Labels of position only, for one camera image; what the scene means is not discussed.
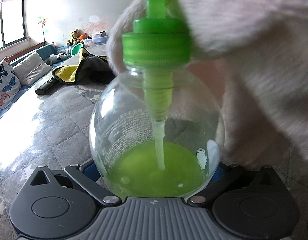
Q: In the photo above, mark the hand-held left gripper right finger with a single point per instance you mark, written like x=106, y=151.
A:
x=219, y=187

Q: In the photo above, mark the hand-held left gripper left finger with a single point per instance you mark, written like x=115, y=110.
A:
x=90, y=173

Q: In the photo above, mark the pale pink towel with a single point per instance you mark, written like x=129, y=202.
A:
x=256, y=55

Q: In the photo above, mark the clear pump bottle green liquid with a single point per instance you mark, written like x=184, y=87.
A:
x=156, y=52

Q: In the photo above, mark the black remote control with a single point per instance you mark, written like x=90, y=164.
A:
x=45, y=86

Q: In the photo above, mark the yellow grey microfiber cloth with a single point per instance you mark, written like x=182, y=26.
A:
x=66, y=72

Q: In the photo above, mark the white pillow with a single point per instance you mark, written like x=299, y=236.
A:
x=31, y=68

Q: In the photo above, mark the black white plush toy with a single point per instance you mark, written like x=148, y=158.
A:
x=57, y=57

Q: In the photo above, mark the butterfly print pillow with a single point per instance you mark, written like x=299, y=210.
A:
x=6, y=85

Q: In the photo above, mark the green plastic basin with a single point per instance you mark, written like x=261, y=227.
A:
x=77, y=49

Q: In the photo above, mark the large clear storage box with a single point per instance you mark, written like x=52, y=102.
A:
x=99, y=40

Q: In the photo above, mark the orange plush toy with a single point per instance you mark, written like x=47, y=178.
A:
x=83, y=37

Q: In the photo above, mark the brown teddy bear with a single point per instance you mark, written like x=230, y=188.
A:
x=74, y=36

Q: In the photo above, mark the small clear storage box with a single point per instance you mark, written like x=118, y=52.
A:
x=99, y=34

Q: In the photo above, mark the colourful pinwheel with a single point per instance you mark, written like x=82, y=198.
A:
x=42, y=21

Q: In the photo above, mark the window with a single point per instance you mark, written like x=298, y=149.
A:
x=13, y=22

